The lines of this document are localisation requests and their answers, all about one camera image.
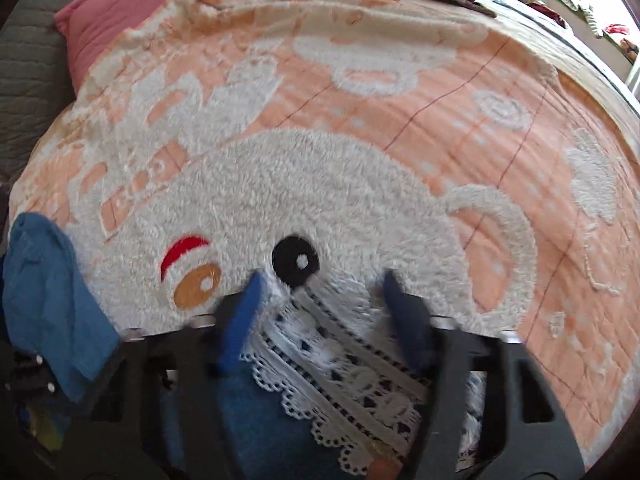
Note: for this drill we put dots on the blue denim pants lace trim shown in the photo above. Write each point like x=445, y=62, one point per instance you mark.
x=50, y=300

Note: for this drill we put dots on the light bed sheet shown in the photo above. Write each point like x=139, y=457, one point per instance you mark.
x=590, y=75

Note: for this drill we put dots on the peach bear printed blanket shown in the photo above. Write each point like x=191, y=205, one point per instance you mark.
x=350, y=185

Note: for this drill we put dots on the pink pillow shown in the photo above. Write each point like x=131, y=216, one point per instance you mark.
x=100, y=15

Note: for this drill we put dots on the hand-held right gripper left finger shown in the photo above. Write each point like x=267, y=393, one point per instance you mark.
x=246, y=317

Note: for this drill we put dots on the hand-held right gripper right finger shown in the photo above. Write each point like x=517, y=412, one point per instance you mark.
x=407, y=320

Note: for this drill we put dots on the grey quilted pillow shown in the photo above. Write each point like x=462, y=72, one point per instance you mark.
x=30, y=60

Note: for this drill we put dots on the person's right hand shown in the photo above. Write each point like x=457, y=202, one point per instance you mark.
x=385, y=464

